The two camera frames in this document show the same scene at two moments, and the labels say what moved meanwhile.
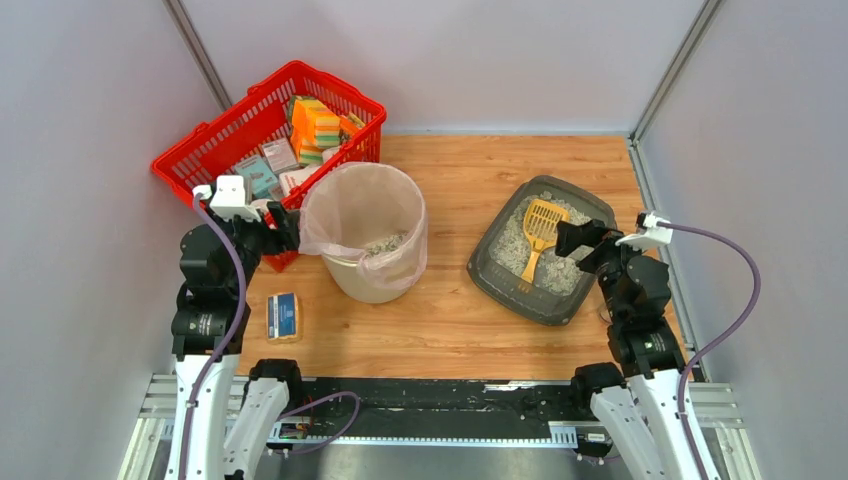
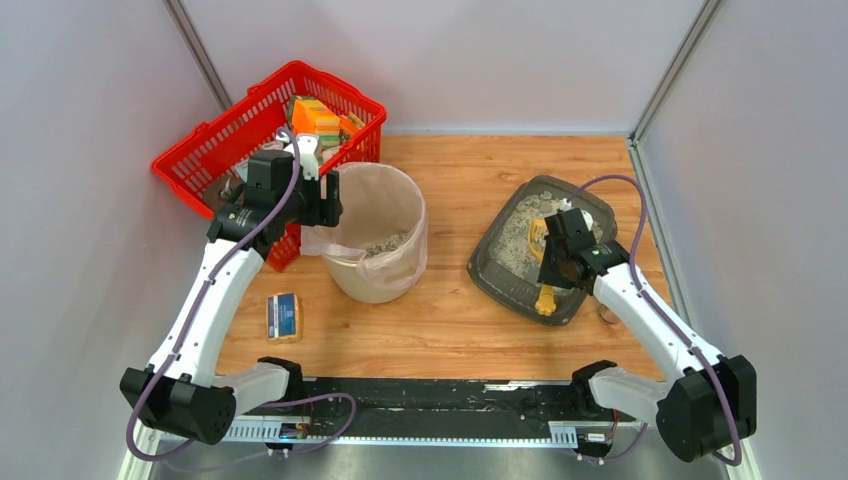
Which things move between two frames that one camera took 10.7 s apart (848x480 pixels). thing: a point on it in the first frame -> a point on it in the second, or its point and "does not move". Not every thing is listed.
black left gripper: (270, 225) -> (330, 198)
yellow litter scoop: (540, 221) -> (537, 235)
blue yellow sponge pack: (282, 315) does not move
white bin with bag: (368, 221) does not move
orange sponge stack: (314, 127) does not move
